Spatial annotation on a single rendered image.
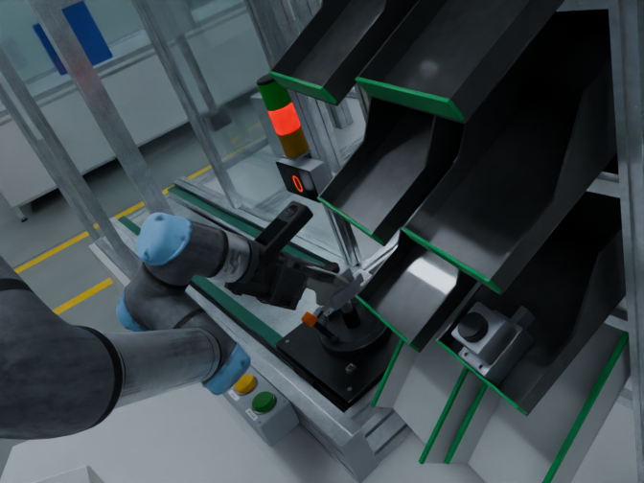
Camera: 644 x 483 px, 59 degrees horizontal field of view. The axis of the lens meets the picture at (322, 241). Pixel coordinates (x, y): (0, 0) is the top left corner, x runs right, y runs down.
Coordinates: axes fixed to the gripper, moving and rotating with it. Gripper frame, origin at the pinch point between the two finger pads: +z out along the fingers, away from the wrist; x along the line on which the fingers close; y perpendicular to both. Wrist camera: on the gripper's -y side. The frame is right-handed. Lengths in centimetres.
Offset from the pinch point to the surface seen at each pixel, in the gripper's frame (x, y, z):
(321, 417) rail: 9.6, 22.4, -0.1
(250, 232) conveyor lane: -60, 3, 18
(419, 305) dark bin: 29.0, -3.1, -10.9
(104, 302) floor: -266, 92, 66
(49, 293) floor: -324, 111, 50
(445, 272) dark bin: 29.8, -8.0, -9.5
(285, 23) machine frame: -78, -57, 15
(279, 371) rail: -5.9, 21.4, 0.7
